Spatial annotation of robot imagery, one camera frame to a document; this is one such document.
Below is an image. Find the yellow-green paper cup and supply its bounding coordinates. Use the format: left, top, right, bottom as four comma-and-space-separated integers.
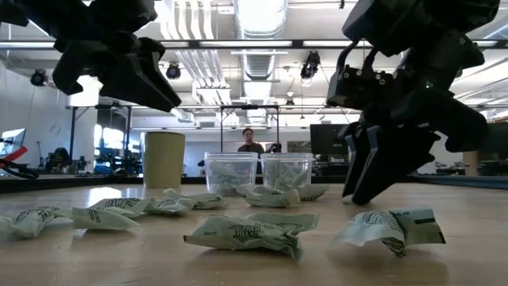
142, 130, 187, 190

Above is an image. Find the black monitor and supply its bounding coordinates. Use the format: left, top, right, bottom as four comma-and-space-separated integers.
310, 124, 351, 156
487, 122, 508, 154

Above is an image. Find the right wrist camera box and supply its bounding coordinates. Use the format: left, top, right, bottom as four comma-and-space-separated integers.
326, 39, 394, 110

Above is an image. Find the person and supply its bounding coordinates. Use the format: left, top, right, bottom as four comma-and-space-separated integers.
237, 127, 266, 156

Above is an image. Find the silver ventilation duct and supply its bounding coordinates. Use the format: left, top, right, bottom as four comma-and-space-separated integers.
233, 0, 290, 125

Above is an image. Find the white packet with dark stripe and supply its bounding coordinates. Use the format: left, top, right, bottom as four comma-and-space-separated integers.
332, 207, 447, 257

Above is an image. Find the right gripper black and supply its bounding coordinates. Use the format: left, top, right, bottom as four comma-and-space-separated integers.
341, 30, 490, 207

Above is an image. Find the clear plastic container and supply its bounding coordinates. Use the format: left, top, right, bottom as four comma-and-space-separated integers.
204, 152, 259, 197
260, 153, 314, 191

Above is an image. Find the black overhead frame bar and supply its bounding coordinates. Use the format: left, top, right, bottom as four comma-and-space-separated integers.
0, 39, 508, 51

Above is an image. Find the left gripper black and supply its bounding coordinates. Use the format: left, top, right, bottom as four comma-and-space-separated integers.
51, 37, 183, 114

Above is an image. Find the red bar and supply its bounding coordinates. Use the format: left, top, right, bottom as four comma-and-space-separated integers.
0, 145, 29, 168

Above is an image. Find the tilted screen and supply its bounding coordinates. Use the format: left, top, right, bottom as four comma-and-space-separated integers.
0, 127, 27, 157

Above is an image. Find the black table edge rail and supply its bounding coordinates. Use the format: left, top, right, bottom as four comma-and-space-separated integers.
0, 173, 508, 194

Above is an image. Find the black hanging camera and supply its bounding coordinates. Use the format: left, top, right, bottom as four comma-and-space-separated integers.
300, 50, 321, 80
165, 61, 183, 80
30, 69, 48, 87

